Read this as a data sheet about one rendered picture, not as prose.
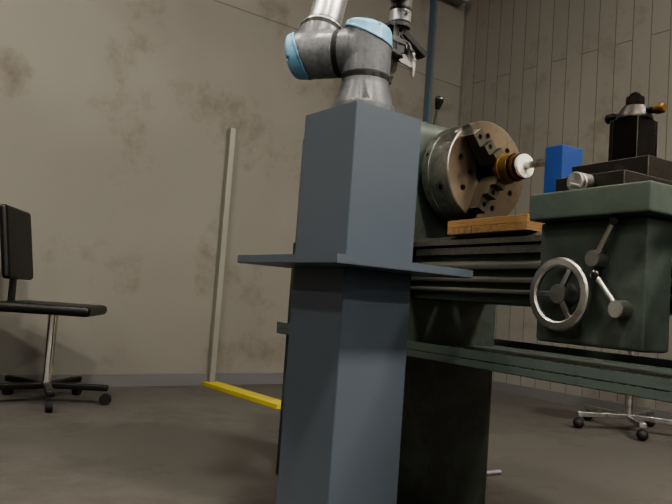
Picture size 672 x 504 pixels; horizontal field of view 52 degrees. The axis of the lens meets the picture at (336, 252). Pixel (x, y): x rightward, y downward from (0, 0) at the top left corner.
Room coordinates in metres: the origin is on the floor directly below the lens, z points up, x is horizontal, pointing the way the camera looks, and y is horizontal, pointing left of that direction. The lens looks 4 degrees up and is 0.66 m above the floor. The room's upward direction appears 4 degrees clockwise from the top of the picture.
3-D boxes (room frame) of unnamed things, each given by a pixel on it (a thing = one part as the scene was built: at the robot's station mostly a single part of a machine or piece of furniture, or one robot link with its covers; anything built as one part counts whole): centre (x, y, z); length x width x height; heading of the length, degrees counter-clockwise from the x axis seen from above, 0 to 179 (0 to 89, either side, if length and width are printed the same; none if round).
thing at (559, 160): (1.82, -0.59, 1.00); 0.08 x 0.06 x 0.23; 121
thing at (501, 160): (1.99, -0.49, 1.08); 0.09 x 0.09 x 0.09; 31
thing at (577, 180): (1.46, -0.51, 0.95); 0.07 x 0.04 x 0.04; 121
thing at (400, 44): (2.27, -0.15, 1.54); 0.09 x 0.08 x 0.12; 121
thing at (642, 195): (1.53, -0.73, 0.89); 0.53 x 0.30 x 0.06; 121
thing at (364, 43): (1.62, -0.03, 1.27); 0.13 x 0.12 x 0.14; 68
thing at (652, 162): (1.57, -0.65, 1.00); 0.20 x 0.10 x 0.05; 31
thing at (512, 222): (1.91, -0.54, 0.88); 0.36 x 0.30 x 0.04; 121
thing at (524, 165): (1.89, -0.55, 1.08); 0.13 x 0.07 x 0.07; 31
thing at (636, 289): (1.44, -0.55, 0.73); 0.27 x 0.12 x 0.27; 31
